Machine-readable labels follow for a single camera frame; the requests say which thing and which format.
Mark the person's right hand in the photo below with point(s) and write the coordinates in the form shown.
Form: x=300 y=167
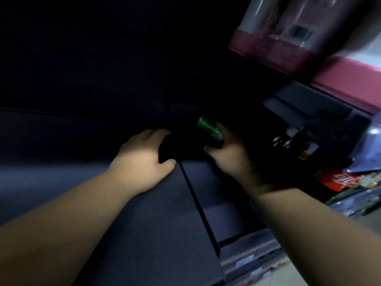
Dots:
x=232 y=160

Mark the person's left hand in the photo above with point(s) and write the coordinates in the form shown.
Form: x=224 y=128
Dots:
x=138 y=163

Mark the person's right thumb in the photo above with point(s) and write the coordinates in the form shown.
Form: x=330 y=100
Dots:
x=212 y=151

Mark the person's left thumb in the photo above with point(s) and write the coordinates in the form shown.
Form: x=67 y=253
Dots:
x=168 y=166

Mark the green drink can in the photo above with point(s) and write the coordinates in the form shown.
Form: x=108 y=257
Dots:
x=208 y=126

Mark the person's left forearm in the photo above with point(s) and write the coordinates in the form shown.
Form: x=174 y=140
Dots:
x=68 y=226

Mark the person's right forearm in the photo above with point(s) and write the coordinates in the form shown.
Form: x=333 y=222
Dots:
x=315 y=235

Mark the dark cabinet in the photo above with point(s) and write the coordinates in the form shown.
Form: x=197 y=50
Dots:
x=148 y=235

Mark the black dispenser mechanism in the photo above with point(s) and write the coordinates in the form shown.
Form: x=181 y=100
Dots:
x=321 y=122

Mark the red printed packet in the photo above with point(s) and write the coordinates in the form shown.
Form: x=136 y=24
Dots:
x=339 y=178

